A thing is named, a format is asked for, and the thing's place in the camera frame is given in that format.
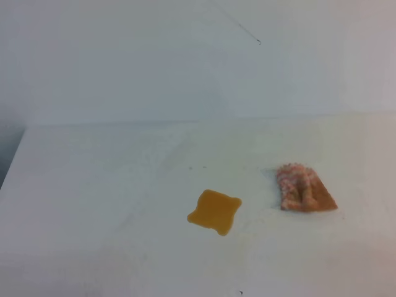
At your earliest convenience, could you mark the pink striped stained rag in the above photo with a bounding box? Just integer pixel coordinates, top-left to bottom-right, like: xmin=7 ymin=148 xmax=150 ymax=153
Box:
xmin=276 ymin=163 xmax=338 ymax=212

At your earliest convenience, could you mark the brown coffee puddle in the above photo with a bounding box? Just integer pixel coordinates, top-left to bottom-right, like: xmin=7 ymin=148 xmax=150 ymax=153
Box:
xmin=187 ymin=189 xmax=242 ymax=236

